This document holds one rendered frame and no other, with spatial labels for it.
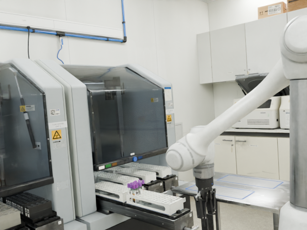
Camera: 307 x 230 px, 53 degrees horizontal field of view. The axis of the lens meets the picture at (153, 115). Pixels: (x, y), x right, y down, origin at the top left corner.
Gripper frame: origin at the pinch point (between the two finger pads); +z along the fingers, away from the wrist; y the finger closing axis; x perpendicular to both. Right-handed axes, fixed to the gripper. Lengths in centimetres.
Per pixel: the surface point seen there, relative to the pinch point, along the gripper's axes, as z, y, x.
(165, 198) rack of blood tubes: -7.1, -0.7, -23.2
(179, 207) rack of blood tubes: -3.8, -1.6, -15.8
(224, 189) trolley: -2.5, -37.8, -14.1
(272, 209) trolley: -1.8, -24.5, 17.8
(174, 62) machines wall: -100, -206, -177
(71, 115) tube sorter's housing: -49, 18, -67
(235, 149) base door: 14, -229, -112
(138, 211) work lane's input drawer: -1.1, 6.8, -34.9
